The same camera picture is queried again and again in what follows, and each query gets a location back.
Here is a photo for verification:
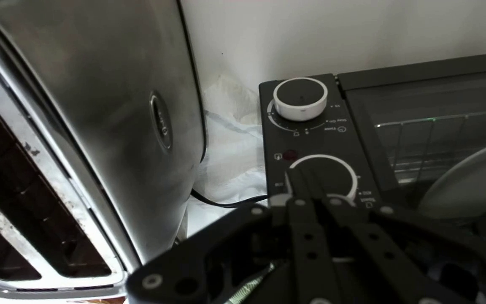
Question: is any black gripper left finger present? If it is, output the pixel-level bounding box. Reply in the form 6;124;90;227
125;166;338;304

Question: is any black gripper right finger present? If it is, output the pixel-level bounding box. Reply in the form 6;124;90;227
308;170;486;304

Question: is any white-rimmed black oven knob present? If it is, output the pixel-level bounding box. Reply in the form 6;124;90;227
282;151;362;207
272;75;331;121

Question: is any black toaster oven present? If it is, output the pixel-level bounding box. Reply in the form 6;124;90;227
257;48;486;232

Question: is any silver two-slot toaster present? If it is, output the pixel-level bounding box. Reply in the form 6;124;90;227
0;0;210;298

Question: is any thin black power cable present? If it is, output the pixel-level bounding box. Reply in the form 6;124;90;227
191;187;271;207

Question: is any silver oven door handle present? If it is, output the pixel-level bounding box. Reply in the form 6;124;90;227
417;133;486;222

